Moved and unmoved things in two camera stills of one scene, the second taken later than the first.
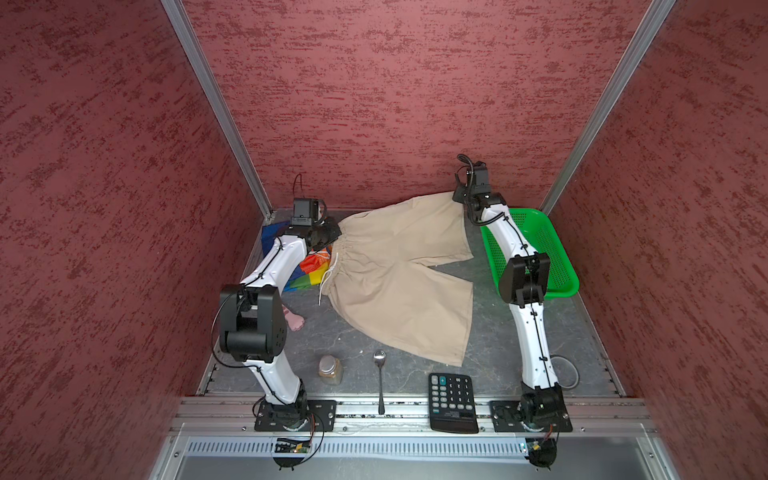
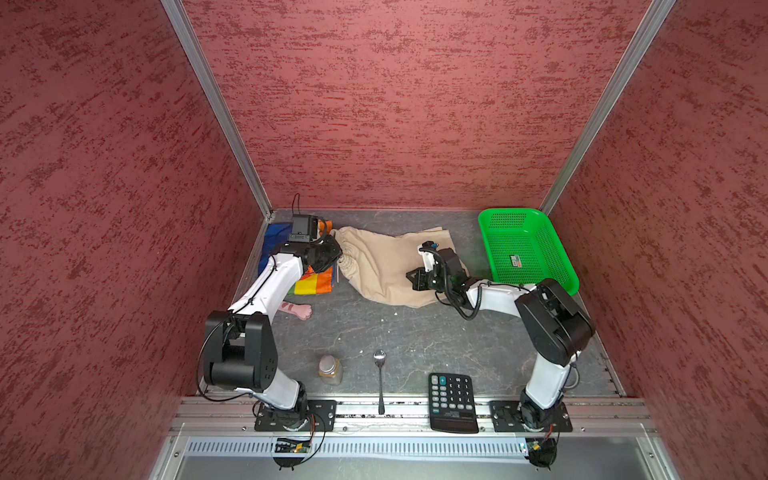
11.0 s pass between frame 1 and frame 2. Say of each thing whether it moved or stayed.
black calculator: stayed
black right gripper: moved
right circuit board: stayed
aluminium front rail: stayed
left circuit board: stayed
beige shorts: moved
